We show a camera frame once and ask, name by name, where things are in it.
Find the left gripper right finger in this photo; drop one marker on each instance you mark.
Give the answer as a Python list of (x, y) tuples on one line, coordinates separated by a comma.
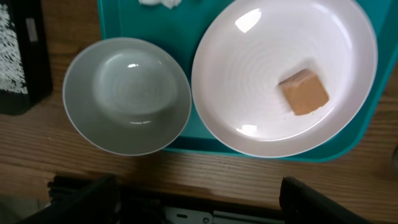
[(302, 204)]

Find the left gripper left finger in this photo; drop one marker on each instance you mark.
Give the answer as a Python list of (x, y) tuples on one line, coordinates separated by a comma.
[(75, 201)]

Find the small grey bowl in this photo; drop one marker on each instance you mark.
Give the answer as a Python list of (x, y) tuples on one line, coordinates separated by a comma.
[(127, 96)]

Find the orange food cube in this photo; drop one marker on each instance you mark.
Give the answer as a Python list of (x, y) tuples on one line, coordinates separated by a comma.
[(304, 92)]

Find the large white plate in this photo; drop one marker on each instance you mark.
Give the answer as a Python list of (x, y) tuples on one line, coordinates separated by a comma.
[(252, 46)]

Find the spilled white rice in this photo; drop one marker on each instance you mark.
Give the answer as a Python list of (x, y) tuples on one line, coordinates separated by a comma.
[(12, 72)]

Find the black plastic tray bin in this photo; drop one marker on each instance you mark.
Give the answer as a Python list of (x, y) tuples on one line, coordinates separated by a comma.
[(29, 26)]

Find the teal serving tray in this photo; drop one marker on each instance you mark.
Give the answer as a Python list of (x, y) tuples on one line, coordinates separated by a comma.
[(178, 31)]

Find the crumpled white napkin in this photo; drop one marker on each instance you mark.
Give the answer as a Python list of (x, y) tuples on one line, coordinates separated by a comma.
[(167, 3)]

